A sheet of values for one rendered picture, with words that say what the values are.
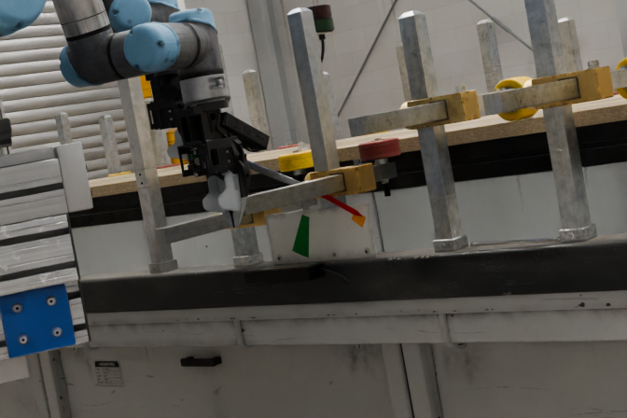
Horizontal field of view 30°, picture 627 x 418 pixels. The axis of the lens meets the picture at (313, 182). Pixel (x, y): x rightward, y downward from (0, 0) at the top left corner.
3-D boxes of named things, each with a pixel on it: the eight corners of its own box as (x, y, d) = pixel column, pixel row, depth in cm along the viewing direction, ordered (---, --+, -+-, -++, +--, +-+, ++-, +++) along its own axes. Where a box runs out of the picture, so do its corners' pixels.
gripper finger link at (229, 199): (215, 232, 193) (205, 177, 192) (240, 226, 197) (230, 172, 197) (229, 230, 191) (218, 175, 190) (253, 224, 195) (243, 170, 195)
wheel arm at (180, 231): (169, 248, 216) (164, 226, 215) (156, 249, 218) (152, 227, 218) (318, 208, 248) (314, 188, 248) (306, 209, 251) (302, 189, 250)
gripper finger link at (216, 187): (202, 233, 195) (192, 179, 194) (227, 227, 199) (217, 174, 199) (215, 232, 193) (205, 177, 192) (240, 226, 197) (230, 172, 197)
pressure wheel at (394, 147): (392, 197, 223) (382, 138, 222) (359, 201, 228) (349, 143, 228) (415, 190, 229) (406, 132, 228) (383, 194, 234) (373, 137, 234)
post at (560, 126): (589, 271, 188) (539, -26, 185) (569, 271, 190) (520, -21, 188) (598, 266, 191) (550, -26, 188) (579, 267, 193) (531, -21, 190)
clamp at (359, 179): (360, 193, 214) (355, 166, 214) (305, 200, 223) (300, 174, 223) (379, 188, 219) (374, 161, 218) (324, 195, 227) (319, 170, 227)
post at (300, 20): (344, 259, 220) (299, 6, 218) (330, 260, 223) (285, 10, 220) (355, 256, 223) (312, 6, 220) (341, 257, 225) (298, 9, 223)
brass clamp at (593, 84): (599, 100, 181) (593, 67, 181) (522, 112, 190) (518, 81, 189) (616, 96, 185) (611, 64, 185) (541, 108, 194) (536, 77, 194)
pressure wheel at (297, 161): (326, 201, 244) (316, 146, 244) (288, 208, 243) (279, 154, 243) (321, 200, 252) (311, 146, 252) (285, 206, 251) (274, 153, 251)
